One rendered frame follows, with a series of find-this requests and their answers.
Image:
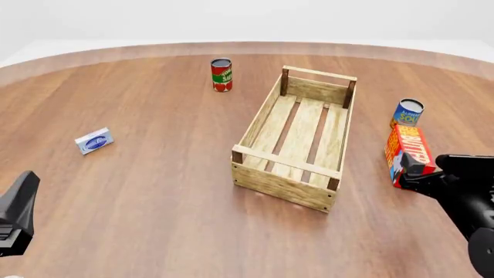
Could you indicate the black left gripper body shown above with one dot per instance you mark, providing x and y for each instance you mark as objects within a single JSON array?
[{"x": 13, "y": 240}]

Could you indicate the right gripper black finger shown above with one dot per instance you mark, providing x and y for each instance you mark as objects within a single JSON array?
[
  {"x": 412, "y": 166},
  {"x": 467, "y": 163}
]

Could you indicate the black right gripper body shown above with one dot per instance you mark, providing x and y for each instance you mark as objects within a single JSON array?
[{"x": 428, "y": 184}]

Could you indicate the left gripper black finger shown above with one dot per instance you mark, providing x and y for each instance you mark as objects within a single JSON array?
[{"x": 21, "y": 199}]

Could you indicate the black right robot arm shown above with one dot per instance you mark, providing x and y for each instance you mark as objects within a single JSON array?
[{"x": 472, "y": 210}]

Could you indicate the red and orange butter box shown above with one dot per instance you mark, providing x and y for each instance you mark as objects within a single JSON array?
[{"x": 411, "y": 140}]

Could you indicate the wooden slat tray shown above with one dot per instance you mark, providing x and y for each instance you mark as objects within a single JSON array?
[{"x": 299, "y": 136}]

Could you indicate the blue and yellow soup can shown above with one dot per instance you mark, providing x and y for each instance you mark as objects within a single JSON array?
[{"x": 407, "y": 117}]

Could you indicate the white and blue cream cheese box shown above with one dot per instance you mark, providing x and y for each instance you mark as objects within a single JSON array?
[{"x": 94, "y": 141}]

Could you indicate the red tomato sauce can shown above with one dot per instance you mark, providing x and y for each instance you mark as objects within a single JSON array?
[{"x": 221, "y": 76}]

